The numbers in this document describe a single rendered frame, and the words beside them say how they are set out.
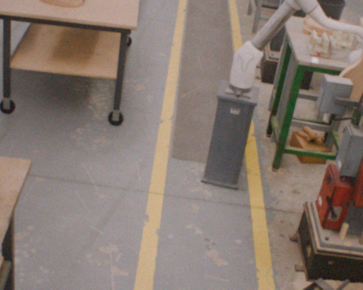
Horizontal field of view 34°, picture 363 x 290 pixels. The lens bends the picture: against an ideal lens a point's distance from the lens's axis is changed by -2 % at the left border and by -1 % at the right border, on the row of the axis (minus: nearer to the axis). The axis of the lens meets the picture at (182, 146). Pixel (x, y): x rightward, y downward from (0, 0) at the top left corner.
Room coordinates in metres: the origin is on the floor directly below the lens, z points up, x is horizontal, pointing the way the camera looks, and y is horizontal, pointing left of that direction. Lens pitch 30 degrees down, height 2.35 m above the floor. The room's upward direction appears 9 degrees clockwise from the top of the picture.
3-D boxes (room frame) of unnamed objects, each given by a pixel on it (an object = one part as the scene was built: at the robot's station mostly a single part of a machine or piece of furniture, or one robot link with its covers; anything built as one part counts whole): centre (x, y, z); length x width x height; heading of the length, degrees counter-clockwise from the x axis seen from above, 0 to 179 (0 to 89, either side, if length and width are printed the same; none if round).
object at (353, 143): (3.03, -0.95, 0.93); 0.15 x 0.10 x 0.55; 2
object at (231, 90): (3.79, -0.32, 0.73); 0.22 x 0.18 x 0.06; 175
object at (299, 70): (4.02, -0.73, 0.45); 0.05 x 0.05 x 0.90; 2
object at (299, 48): (4.30, -0.97, 0.55); 0.62 x 0.58 x 0.76; 2
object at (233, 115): (3.80, -0.32, 0.35); 0.28 x 0.28 x 0.70; 85
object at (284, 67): (4.57, -0.71, 0.45); 0.05 x 0.05 x 0.90; 2
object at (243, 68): (3.82, -0.32, 0.87); 0.18 x 0.16 x 0.22; 177
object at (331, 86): (3.18, -0.85, 0.99); 0.24 x 0.21 x 0.26; 2
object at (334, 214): (2.89, -0.91, 0.47); 0.12 x 0.03 x 0.18; 92
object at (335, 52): (4.26, -1.02, 0.98); 0.27 x 0.16 x 0.09; 0
